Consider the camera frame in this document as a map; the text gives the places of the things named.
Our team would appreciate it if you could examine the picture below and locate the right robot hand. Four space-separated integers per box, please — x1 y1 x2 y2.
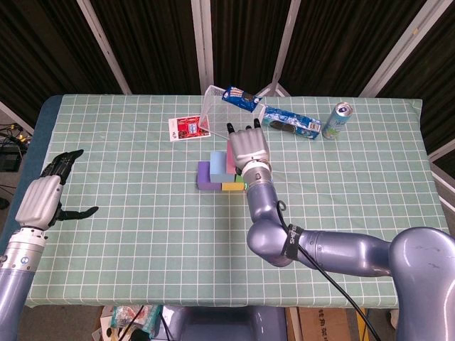
225 119 271 175

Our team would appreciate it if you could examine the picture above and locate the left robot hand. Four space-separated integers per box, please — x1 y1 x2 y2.
14 148 100 232

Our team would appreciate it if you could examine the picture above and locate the light pink foam cube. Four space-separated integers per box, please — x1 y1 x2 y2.
225 140 237 175

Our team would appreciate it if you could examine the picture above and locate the light blue foam cube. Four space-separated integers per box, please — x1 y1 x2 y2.
209 151 236 183

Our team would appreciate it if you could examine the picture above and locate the yellow foam cube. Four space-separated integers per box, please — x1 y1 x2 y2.
220 180 247 193

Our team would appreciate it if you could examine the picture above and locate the purple foam cube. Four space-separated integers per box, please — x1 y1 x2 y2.
197 161 223 191

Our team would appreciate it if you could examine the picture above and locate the small blue cookie packet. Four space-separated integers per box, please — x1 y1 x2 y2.
221 85 263 114

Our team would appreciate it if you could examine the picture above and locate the long blue cookie package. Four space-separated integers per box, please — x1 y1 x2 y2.
261 105 323 140

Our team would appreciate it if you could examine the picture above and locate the red and white card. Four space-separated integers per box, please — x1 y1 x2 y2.
168 114 211 143

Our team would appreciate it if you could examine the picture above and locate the light blue drink can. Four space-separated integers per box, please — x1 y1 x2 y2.
321 102 355 141

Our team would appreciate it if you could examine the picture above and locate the green checked tablecloth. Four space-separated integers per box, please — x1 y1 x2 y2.
25 92 437 309

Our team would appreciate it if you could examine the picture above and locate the plastic bag with items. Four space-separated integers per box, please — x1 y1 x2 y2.
92 304 164 341

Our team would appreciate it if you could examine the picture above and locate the grey robot torso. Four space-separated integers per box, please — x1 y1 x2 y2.
165 305 289 341

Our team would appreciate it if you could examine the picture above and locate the brown cardboard box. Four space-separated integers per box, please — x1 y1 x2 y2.
297 307 360 341

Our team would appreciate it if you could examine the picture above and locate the white wire mesh basket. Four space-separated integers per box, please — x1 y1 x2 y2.
198 85 267 143

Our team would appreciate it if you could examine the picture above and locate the black equipment with cables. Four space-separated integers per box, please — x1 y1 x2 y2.
0 120 31 171

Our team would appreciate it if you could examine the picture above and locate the white frame post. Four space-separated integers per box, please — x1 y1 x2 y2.
358 0 440 97
427 140 455 163
76 0 133 95
0 100 36 136
255 0 301 97
429 162 455 210
191 0 215 96

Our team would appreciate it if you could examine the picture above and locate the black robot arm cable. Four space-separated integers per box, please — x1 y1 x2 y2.
276 200 382 341

